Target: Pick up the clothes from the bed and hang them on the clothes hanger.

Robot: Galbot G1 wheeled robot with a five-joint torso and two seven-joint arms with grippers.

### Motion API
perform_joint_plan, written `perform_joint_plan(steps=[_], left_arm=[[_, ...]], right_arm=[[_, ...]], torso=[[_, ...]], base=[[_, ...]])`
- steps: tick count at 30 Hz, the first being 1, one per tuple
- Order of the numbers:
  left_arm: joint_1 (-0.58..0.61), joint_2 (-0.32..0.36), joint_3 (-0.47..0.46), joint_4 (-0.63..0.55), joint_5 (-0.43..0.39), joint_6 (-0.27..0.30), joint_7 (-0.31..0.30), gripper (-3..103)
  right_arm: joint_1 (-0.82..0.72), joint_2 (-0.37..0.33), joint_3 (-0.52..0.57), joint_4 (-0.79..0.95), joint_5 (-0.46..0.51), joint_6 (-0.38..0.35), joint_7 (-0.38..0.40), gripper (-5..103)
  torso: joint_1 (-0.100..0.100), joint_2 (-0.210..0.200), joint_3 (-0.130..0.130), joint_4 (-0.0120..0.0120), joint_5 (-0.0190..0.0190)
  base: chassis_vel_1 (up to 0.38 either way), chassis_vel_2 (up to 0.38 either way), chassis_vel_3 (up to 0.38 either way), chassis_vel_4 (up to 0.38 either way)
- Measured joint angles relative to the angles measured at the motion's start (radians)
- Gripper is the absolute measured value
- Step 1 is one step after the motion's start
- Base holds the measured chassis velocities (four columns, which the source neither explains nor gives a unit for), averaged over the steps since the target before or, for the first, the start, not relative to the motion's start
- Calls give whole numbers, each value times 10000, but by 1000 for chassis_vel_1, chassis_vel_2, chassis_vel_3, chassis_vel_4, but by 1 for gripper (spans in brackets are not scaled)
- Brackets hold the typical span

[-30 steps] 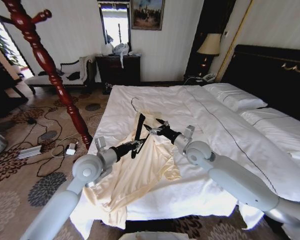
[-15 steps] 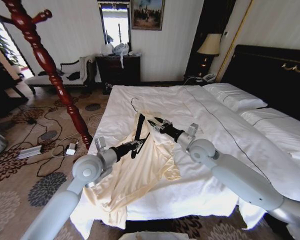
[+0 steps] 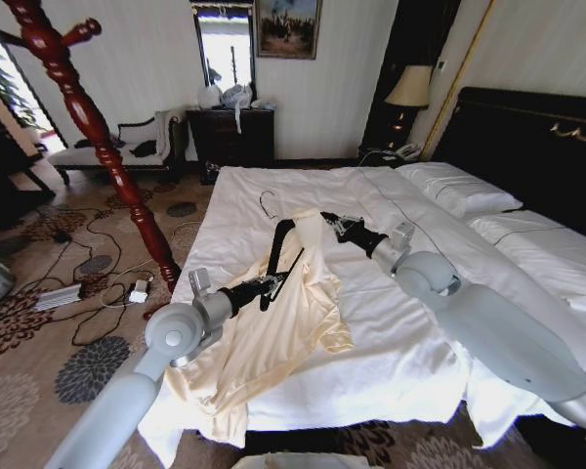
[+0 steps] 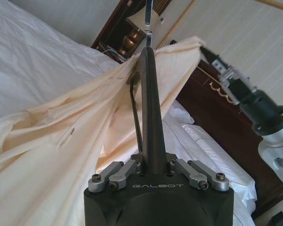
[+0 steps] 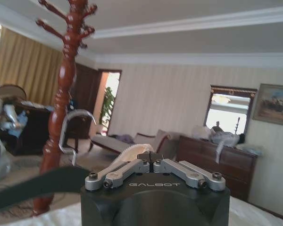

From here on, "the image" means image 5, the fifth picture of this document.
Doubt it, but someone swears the black silver right gripper left finger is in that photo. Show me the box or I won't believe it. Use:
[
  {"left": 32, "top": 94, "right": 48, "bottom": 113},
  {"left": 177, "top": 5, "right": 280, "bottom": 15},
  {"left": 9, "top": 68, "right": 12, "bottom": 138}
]
[{"left": 84, "top": 152, "right": 152, "bottom": 190}]

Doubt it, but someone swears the black silver right gripper right finger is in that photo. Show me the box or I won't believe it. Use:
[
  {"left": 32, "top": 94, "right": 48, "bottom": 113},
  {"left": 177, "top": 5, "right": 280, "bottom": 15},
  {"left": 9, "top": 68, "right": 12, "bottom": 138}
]
[{"left": 151, "top": 152, "right": 226, "bottom": 191}]

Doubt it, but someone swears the white bed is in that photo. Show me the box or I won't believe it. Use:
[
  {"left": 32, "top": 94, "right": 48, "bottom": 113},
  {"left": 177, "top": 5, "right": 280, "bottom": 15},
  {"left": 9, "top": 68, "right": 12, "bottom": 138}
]
[{"left": 0, "top": 194, "right": 283, "bottom": 226}]

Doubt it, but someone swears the purple cloth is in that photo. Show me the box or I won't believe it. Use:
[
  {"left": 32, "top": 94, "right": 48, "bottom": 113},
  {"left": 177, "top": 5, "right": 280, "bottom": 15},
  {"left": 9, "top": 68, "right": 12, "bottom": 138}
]
[{"left": 111, "top": 133, "right": 135, "bottom": 145}]

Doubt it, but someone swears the beige chaise sofa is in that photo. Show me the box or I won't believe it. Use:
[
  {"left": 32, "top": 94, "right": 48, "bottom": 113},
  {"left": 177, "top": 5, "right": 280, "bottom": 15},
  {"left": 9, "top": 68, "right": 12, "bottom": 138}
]
[{"left": 89, "top": 129, "right": 180, "bottom": 163}]

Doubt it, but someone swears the white plastic bag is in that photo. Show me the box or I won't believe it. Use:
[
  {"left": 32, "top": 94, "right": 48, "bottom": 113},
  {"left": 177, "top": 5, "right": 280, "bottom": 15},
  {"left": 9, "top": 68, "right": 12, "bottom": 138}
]
[{"left": 191, "top": 124, "right": 213, "bottom": 142}]

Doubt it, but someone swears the dark wooden dresser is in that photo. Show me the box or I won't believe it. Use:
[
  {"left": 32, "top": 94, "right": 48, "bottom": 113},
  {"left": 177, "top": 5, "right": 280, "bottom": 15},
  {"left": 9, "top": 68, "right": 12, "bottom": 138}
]
[{"left": 177, "top": 135, "right": 259, "bottom": 202}]

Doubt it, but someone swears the grey cloth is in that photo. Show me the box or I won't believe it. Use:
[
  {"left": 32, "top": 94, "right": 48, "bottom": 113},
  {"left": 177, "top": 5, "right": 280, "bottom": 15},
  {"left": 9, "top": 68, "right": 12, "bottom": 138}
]
[{"left": 210, "top": 131, "right": 241, "bottom": 163}]

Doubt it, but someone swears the pale blue cloth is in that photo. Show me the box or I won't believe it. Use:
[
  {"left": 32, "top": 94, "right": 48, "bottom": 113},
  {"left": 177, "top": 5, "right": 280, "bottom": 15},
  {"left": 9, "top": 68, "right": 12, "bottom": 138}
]
[{"left": 235, "top": 143, "right": 265, "bottom": 156}]

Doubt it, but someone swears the green potted plant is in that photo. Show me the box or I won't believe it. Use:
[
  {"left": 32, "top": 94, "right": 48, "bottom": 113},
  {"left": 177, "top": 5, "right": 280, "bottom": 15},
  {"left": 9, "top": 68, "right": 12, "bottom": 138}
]
[{"left": 100, "top": 86, "right": 116, "bottom": 126}]

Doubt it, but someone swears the wood-framed mirror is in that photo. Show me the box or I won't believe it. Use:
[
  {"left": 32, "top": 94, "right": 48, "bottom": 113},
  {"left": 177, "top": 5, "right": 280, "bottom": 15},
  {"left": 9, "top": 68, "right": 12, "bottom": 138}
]
[{"left": 203, "top": 85, "right": 258, "bottom": 137}]

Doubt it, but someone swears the grey bent metal hook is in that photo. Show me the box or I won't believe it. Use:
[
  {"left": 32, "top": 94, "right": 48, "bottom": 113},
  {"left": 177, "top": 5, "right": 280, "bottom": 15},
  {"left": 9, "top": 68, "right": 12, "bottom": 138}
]
[{"left": 58, "top": 109, "right": 97, "bottom": 166}]

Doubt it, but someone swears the dark wooden door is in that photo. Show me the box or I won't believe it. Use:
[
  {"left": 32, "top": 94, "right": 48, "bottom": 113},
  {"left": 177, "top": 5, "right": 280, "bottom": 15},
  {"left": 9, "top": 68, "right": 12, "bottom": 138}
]
[{"left": 72, "top": 63, "right": 102, "bottom": 140}]

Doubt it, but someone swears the red-brown wooden coat rack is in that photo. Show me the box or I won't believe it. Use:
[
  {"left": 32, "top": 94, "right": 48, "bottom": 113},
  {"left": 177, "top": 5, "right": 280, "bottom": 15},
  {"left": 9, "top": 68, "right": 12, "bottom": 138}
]
[{"left": 32, "top": 0, "right": 98, "bottom": 218}]

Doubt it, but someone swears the dark wooden desk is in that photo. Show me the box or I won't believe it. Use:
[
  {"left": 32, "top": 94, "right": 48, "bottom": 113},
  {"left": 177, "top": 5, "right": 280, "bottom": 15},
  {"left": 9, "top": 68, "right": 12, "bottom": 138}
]
[{"left": 3, "top": 100, "right": 53, "bottom": 156}]

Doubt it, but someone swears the framed landscape painting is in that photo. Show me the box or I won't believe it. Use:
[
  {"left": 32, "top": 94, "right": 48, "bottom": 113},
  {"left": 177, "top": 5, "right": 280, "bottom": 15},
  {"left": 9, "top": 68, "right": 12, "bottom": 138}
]
[{"left": 251, "top": 83, "right": 283, "bottom": 128}]

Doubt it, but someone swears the round-backed chair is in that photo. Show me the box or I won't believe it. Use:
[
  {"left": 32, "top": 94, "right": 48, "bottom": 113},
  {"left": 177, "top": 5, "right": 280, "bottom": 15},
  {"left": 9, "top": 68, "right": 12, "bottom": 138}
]
[{"left": 0, "top": 84, "right": 28, "bottom": 105}]

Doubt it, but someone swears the yellow curtain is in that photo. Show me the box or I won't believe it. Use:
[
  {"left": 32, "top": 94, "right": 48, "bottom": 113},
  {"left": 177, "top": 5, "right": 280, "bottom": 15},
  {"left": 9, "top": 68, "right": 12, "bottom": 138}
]
[{"left": 0, "top": 27, "right": 65, "bottom": 107}]

